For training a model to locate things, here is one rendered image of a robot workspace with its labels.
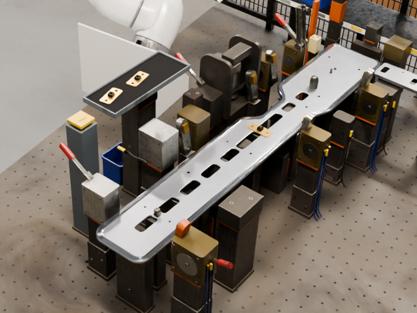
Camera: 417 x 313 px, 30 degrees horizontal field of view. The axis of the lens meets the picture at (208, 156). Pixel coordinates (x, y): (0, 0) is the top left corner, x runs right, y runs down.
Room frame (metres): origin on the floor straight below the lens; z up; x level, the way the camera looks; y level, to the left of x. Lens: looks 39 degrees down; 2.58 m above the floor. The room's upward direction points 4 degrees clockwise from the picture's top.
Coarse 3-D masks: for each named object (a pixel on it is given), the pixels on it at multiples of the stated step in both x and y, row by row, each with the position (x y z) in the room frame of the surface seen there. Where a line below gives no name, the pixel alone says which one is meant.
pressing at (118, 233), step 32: (320, 64) 2.50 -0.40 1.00; (352, 64) 2.52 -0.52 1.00; (288, 96) 2.27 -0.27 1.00; (320, 96) 2.29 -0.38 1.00; (288, 128) 2.09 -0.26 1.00; (192, 160) 1.89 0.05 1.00; (256, 160) 1.91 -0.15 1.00; (160, 192) 1.73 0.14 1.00; (192, 192) 1.74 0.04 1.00; (224, 192) 1.75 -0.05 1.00; (128, 224) 1.58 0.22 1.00; (160, 224) 1.59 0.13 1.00; (128, 256) 1.46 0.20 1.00
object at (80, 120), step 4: (80, 112) 1.89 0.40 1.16; (84, 112) 1.89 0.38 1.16; (72, 116) 1.87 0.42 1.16; (76, 116) 1.87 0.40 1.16; (80, 116) 1.87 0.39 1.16; (84, 116) 1.87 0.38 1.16; (88, 116) 1.87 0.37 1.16; (68, 120) 1.85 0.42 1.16; (72, 120) 1.84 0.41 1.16; (76, 120) 1.85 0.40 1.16; (80, 120) 1.85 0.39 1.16; (84, 120) 1.85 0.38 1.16; (88, 120) 1.85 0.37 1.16; (92, 120) 1.86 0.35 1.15; (72, 124) 1.84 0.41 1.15; (76, 124) 1.83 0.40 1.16; (80, 124) 1.83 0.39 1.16; (84, 124) 1.83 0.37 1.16; (88, 124) 1.84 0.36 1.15; (80, 128) 1.82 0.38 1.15
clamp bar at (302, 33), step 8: (296, 8) 2.53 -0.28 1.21; (304, 8) 2.53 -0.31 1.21; (296, 16) 2.53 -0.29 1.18; (304, 16) 2.54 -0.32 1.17; (296, 24) 2.53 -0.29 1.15; (304, 24) 2.54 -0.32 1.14; (296, 32) 2.53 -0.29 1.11; (304, 32) 2.54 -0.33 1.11; (296, 40) 2.52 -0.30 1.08; (304, 40) 2.53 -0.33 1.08
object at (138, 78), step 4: (140, 72) 2.12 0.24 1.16; (136, 76) 2.08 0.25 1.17; (140, 76) 2.08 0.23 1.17; (144, 76) 2.10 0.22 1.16; (132, 80) 2.07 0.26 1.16; (136, 80) 2.07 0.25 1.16; (140, 80) 2.08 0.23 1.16; (128, 84) 2.05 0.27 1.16; (132, 84) 2.05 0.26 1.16; (136, 84) 2.05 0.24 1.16
